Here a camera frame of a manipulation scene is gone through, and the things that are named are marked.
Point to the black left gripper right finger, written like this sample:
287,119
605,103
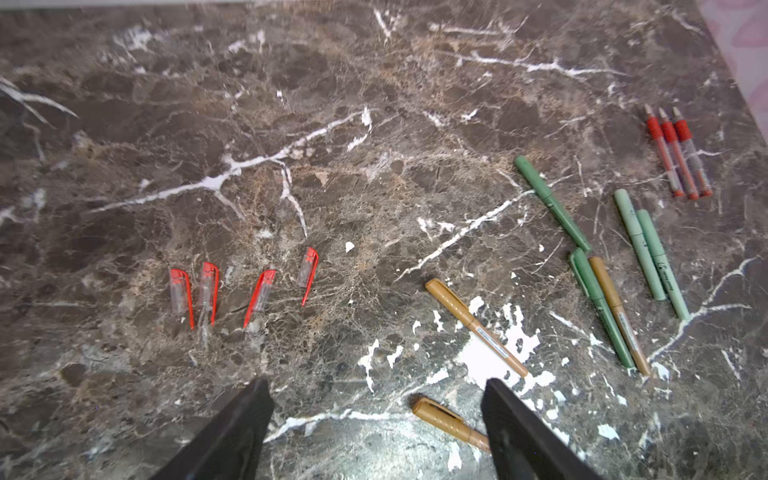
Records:
522,446

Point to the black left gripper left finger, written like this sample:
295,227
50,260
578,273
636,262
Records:
229,447

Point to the red pen cap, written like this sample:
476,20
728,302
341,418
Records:
260,295
307,272
209,287
180,295

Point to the dark green pen short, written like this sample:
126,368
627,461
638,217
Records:
589,283

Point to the gold pen thin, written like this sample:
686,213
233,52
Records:
620,315

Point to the light green pen right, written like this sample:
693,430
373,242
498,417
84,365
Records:
663,265

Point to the light green pen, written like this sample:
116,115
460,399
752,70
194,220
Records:
663,265
639,243

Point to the light green pen left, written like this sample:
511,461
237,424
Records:
639,243

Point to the dark green pen long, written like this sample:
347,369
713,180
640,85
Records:
545,194

